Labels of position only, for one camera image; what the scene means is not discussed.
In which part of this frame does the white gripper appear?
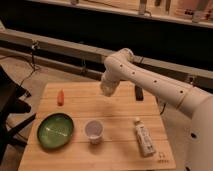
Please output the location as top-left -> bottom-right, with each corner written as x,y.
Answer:
100,74 -> 118,97

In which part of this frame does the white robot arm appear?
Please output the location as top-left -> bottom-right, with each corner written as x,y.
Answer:
100,48 -> 213,171

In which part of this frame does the small black block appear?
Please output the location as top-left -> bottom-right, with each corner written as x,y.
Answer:
135,86 -> 144,101

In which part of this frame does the orange carrot toy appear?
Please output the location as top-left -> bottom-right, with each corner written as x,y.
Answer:
57,90 -> 64,106

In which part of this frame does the white tube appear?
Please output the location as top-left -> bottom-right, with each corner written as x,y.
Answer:
134,117 -> 156,157

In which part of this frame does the green bowl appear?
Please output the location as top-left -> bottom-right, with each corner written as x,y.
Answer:
37,113 -> 74,149

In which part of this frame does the black chair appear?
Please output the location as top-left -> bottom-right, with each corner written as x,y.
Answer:
0,65 -> 35,164

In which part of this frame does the black floor cable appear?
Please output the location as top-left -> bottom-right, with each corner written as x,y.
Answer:
0,54 -> 42,88

